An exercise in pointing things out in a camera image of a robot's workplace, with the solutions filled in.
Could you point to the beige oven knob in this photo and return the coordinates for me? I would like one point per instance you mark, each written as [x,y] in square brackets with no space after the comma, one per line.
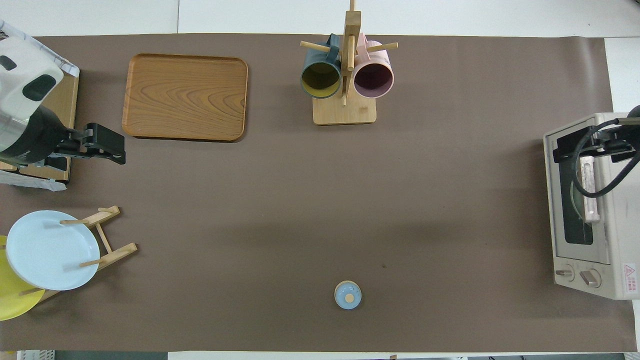
[565,273]
[591,278]

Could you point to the white crumpled sheet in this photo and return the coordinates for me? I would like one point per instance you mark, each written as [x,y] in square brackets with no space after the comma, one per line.
[35,184]

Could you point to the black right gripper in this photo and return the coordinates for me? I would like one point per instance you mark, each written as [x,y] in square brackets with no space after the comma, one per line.
[567,147]

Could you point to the white checked cloth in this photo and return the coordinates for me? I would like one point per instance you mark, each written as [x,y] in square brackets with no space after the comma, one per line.
[70,69]

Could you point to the glass oven door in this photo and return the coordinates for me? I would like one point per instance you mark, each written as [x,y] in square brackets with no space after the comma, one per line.
[552,210]

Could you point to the pink mug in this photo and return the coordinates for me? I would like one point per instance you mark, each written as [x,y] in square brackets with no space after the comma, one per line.
[374,80]

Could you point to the wooden plate rack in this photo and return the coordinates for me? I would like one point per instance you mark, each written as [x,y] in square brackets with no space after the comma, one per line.
[117,250]

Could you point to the brown table mat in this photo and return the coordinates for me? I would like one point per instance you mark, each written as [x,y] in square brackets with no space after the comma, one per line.
[300,200]

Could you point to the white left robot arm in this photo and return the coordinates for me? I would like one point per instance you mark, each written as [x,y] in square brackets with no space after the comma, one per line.
[25,75]

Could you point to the beige toaster oven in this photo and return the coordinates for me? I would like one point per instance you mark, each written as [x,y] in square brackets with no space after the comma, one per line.
[622,225]

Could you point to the dark blue mug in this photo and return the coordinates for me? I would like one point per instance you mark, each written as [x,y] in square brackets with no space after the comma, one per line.
[320,80]

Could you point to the small blue call bell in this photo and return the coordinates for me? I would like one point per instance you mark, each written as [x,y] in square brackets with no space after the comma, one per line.
[347,295]

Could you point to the wooden tray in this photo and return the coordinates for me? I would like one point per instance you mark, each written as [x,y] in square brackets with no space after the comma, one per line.
[185,97]

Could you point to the wooden mug tree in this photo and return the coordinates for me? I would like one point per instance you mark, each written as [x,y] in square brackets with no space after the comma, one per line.
[345,112]

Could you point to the light blue plate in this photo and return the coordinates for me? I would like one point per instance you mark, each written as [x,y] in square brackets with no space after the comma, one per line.
[45,255]

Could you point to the yellow plate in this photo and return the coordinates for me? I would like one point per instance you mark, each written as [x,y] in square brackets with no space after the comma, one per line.
[12,302]

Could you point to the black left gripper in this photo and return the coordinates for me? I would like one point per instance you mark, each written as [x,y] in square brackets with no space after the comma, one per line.
[107,142]

